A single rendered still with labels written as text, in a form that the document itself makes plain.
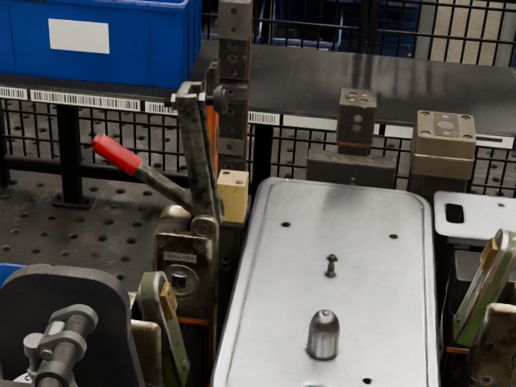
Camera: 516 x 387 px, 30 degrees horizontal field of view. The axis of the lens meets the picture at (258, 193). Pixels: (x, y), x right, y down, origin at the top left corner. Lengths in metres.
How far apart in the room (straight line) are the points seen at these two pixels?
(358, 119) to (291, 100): 0.13
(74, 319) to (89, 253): 0.89
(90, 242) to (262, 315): 0.67
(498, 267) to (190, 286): 0.34
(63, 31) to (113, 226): 0.42
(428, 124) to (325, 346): 0.43
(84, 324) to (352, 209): 0.54
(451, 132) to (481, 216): 0.12
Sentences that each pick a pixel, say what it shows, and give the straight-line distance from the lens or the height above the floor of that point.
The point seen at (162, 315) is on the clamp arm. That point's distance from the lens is 0.90.
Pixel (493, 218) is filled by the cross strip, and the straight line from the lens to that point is 1.23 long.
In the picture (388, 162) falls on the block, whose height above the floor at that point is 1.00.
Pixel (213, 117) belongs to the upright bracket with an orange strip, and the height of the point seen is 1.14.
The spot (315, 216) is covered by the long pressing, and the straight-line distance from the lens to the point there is 1.18.
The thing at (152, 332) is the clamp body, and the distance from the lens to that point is 0.91.
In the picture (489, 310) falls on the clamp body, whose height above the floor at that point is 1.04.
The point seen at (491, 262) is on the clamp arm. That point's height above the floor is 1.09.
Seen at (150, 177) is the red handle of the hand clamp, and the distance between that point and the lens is 1.04.
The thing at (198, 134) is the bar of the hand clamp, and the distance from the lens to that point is 0.99.
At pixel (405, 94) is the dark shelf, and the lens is 1.43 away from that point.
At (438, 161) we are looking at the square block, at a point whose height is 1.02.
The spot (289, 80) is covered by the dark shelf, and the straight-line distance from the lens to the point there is 1.44.
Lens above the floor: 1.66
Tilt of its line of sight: 33 degrees down
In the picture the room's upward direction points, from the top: 3 degrees clockwise
